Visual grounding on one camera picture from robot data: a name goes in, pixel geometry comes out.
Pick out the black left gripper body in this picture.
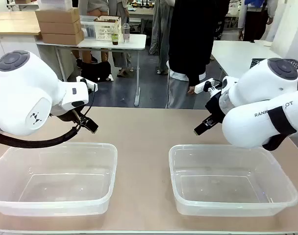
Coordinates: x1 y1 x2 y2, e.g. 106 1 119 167
56 109 85 124

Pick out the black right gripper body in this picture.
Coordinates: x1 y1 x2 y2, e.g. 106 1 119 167
204 93 226 127

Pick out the clear plastic container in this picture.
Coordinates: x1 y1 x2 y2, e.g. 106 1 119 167
0 142 119 217
168 143 298 217

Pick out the person's left forearm black sleeve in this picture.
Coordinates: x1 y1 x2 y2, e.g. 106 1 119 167
187 65 201 87

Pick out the white slotted plastic basket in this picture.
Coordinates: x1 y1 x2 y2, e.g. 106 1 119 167
93 15 122 42

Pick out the black bag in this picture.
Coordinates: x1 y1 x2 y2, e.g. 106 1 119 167
80 61 112 83

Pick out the large white table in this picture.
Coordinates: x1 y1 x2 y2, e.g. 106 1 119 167
209 40 285 85

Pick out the person in grey skirt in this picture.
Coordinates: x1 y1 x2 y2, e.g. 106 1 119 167
108 0 135 78

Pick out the person in black top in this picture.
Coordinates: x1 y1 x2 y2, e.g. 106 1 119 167
166 0 231 110

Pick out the brown cardboard box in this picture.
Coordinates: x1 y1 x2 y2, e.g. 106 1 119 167
38 20 82 34
35 7 81 24
41 30 85 46

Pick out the clear plastic storage box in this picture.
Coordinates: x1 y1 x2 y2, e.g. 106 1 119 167
79 15 99 39

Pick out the white folding table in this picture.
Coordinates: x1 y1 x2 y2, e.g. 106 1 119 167
36 33 148 107

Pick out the person in white jacket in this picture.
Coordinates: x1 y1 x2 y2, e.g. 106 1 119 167
238 0 277 43

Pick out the person in long grey coat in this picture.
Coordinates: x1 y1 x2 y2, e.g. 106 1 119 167
149 0 174 75

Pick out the clear drinking bottle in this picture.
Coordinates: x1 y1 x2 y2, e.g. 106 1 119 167
123 23 131 44

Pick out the wooden counter top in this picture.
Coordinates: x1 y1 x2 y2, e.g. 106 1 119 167
0 11 42 36

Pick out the white leaning panel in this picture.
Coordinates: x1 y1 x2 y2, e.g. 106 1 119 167
271 0 298 60

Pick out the person in beige trousers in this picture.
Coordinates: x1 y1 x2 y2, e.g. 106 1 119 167
72 0 110 70

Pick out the white plastic crate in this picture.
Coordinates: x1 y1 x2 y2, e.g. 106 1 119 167
38 0 73 11

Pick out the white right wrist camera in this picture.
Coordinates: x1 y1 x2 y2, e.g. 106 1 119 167
195 77 224 94

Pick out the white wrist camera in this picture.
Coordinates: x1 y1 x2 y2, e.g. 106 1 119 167
195 77 224 94
75 76 99 92

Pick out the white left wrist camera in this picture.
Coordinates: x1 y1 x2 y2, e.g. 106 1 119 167
75 76 99 92

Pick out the black left arm cable sleeve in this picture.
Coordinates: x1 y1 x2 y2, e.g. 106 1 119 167
0 105 92 148

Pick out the black arm cable sleeve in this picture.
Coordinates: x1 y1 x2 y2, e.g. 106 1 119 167
261 106 297 151
0 105 92 148

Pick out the black right arm cable sleeve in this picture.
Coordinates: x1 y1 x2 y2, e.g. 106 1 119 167
261 106 297 151

